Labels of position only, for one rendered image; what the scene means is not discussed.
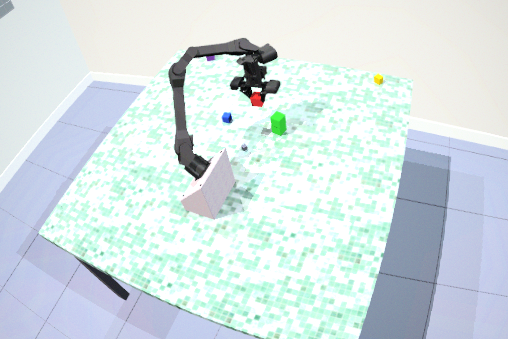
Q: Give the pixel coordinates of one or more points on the red block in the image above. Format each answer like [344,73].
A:
[256,99]

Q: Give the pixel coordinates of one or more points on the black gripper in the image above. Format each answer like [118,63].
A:
[254,80]

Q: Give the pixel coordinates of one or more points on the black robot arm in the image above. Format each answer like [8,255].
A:
[195,164]

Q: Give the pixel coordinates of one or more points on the green block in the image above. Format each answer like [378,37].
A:
[279,131]
[278,119]

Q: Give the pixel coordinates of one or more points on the small yellow block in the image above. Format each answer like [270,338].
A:
[378,79]

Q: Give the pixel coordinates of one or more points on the blue block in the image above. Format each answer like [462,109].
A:
[226,117]

